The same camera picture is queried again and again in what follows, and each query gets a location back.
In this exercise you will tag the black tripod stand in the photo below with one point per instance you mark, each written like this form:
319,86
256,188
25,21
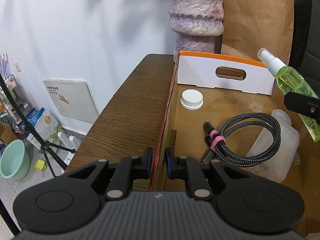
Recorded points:
45,147

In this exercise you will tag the brown paper bag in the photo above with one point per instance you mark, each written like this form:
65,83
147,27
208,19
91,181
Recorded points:
250,25

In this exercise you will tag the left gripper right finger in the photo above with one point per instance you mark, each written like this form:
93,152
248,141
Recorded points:
189,170

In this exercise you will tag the wall socket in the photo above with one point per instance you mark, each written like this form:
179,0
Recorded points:
17,66

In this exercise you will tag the white wall panel board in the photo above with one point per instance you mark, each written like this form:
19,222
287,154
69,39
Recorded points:
72,99

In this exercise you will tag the metal storage rack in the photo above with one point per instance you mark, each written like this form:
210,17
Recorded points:
20,100

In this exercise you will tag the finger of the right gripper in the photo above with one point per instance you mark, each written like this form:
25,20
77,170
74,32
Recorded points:
303,104

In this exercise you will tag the green spray bottle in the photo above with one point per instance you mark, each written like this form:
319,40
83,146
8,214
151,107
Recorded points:
289,80

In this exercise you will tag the yellow small object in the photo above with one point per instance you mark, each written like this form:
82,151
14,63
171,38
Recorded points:
40,165

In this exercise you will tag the blue white package bag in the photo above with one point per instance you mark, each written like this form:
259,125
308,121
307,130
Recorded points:
47,126

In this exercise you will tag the purple textured vase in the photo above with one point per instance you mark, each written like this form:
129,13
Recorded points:
197,24

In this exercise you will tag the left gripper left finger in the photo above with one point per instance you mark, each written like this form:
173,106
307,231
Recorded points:
123,174

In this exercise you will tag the white screw lid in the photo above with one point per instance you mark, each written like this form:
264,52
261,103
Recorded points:
191,99

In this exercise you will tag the white slippers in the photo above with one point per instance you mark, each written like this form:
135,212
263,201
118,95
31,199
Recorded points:
71,143

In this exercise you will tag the cardboard tray box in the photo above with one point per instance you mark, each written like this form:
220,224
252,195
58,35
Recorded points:
231,86

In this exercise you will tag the black paper bag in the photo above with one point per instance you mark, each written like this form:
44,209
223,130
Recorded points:
305,42

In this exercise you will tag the mint green basin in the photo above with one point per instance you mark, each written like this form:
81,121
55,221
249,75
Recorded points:
15,161

